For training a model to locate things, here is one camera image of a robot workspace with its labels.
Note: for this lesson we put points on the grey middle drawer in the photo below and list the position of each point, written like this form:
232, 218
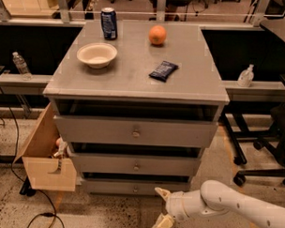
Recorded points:
135, 159

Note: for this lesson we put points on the blue soda can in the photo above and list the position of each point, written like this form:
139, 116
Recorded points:
108, 23

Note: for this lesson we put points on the clear plastic water bottle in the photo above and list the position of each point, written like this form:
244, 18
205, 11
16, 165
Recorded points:
22, 66

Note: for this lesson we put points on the cardboard box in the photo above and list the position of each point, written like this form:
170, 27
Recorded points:
46, 170

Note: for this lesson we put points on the grey drawer cabinet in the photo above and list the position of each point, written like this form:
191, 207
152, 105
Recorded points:
123, 90

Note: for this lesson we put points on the white paper bowl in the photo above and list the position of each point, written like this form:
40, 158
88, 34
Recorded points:
97, 55

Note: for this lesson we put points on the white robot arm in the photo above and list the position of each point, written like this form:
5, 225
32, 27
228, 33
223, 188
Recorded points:
214, 198

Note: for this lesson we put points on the grey bottom drawer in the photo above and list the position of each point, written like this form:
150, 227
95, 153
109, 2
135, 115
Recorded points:
129, 184

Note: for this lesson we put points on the grey metal rail bench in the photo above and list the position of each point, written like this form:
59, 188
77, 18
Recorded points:
14, 84

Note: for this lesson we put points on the grey top drawer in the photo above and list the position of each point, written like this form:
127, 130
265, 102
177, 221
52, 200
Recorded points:
109, 130

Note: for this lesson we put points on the black office chair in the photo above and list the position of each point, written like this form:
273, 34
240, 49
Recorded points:
274, 141

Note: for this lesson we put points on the dark blue snack bag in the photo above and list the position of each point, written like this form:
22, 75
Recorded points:
163, 71

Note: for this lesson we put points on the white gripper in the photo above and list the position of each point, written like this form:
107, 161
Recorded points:
174, 205

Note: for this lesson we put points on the orange fruit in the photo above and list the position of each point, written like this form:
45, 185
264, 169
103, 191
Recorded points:
157, 35

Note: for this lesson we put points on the clear sanitizer pump bottle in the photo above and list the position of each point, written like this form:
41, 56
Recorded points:
246, 77

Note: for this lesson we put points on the grey drawer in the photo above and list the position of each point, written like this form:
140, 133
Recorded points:
109, 130
135, 159
129, 184

